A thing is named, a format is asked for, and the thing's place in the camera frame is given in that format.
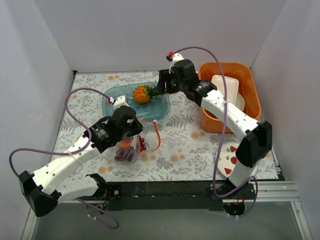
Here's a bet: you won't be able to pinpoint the purple fake grape bunch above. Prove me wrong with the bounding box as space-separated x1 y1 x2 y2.
114 134 146 162

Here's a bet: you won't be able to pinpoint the clear zip top bag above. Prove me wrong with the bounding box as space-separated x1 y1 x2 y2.
114 118 161 162

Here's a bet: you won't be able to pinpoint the fake pineapple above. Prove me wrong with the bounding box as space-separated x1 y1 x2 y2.
133 85 161 104

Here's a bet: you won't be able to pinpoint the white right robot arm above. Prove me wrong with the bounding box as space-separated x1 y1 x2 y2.
156 53 272 199

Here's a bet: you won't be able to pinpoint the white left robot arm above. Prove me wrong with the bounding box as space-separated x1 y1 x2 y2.
18 106 143 217

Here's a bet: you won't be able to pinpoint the fake orange fruit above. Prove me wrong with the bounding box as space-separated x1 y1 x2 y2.
120 139 133 148

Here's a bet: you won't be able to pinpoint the teal transparent plastic tray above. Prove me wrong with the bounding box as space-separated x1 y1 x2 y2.
104 82 171 121

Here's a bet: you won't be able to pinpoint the white rectangular plate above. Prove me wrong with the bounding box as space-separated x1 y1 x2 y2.
211 74 239 105

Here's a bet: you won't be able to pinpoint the cream round plate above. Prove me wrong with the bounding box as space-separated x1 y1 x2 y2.
236 93 245 112

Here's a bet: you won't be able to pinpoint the orange plastic basket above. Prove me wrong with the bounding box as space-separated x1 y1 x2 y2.
198 61 262 133

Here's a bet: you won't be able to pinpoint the watermelon pattern round plate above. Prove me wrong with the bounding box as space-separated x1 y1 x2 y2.
217 141 258 181

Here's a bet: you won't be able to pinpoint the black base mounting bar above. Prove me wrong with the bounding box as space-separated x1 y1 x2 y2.
84 179 248 217

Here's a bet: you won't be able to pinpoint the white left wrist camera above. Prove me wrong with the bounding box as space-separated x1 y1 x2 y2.
112 95 129 110

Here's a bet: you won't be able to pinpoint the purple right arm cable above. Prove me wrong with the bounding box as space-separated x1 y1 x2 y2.
172 46 258 217

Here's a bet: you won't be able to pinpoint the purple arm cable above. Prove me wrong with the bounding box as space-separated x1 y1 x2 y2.
9 87 120 230
172 46 258 217

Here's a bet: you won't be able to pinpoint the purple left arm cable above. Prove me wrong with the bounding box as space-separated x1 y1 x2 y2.
9 87 120 230

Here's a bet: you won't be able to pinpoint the aluminium frame rail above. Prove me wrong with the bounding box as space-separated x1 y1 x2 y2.
249 181 313 240

